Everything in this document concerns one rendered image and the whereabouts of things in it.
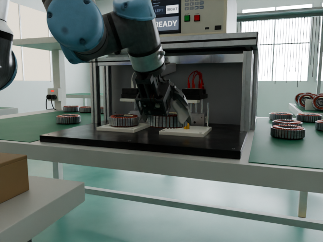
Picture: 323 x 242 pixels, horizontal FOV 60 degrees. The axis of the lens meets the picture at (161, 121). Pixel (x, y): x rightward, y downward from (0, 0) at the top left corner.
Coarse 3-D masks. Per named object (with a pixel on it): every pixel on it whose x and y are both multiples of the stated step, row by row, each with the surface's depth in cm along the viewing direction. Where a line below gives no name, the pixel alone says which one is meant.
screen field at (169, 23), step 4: (176, 16) 107; (156, 20) 109; (160, 20) 109; (164, 20) 108; (168, 20) 108; (172, 20) 107; (176, 20) 107; (160, 24) 109; (164, 24) 109; (168, 24) 108; (172, 24) 108; (176, 24) 107; (160, 28) 109; (164, 28) 109; (168, 28) 108; (172, 28) 108; (176, 28) 107
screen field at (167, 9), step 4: (156, 8) 109; (160, 8) 108; (164, 8) 108; (168, 8) 107; (172, 8) 107; (176, 8) 106; (156, 12) 109; (160, 12) 109; (164, 12) 108; (168, 12) 107; (172, 12) 107; (176, 12) 106
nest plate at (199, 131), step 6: (192, 126) 103; (198, 126) 103; (162, 132) 93; (168, 132) 92; (174, 132) 91; (180, 132) 91; (186, 132) 91; (192, 132) 91; (198, 132) 91; (204, 132) 91
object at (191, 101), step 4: (184, 88) 101; (188, 88) 101; (192, 88) 101; (196, 88) 100; (200, 88) 102; (184, 92) 101; (188, 92) 100; (192, 92) 100; (196, 92) 99; (200, 92) 101; (188, 96) 100; (192, 96) 100; (196, 96) 99; (200, 96) 100; (204, 96) 107; (188, 100) 98; (192, 100) 98; (196, 100) 97; (196, 104) 109; (200, 104) 109; (196, 108) 110; (200, 108) 109; (196, 112) 110; (200, 112) 109
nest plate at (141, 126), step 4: (108, 124) 108; (140, 124) 108; (144, 124) 108; (100, 128) 101; (104, 128) 100; (108, 128) 100; (112, 128) 99; (116, 128) 98; (120, 128) 98; (124, 128) 98; (128, 128) 98; (132, 128) 98; (136, 128) 98; (140, 128) 101; (144, 128) 105; (128, 132) 97; (132, 132) 96
